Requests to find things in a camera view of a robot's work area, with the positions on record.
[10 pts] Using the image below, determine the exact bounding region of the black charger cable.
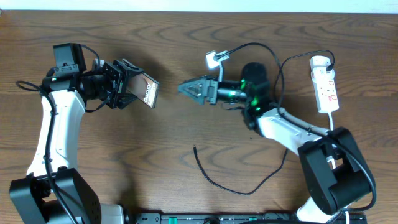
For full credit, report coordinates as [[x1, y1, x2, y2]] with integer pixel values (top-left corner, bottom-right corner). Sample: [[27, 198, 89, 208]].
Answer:
[[192, 49, 336, 197]]

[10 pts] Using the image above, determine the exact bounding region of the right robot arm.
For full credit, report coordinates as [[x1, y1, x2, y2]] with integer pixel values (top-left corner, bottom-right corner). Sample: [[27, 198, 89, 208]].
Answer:
[[177, 62, 376, 223]]

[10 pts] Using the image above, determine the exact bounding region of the black right camera cable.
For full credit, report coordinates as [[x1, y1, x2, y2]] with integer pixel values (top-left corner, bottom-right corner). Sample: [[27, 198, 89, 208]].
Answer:
[[222, 42, 377, 212]]

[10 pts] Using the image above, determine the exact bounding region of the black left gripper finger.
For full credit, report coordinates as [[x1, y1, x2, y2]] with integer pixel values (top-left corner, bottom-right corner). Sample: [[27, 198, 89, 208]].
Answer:
[[113, 59, 144, 78], [117, 93, 137, 109]]

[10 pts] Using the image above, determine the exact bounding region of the white power strip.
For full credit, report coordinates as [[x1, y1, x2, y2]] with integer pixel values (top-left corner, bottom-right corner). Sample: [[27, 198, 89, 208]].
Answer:
[[310, 55, 339, 114]]

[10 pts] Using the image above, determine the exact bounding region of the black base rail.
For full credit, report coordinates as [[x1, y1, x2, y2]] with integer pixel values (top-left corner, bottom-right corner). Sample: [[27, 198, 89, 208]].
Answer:
[[124, 211, 368, 224]]

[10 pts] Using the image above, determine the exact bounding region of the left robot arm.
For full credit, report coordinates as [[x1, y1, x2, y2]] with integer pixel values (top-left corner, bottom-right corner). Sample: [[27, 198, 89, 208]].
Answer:
[[9, 43, 144, 223]]

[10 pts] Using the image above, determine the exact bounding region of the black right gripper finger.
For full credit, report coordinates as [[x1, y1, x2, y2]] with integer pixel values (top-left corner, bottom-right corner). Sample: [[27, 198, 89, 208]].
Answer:
[[180, 89, 205, 105], [178, 76, 207, 92]]

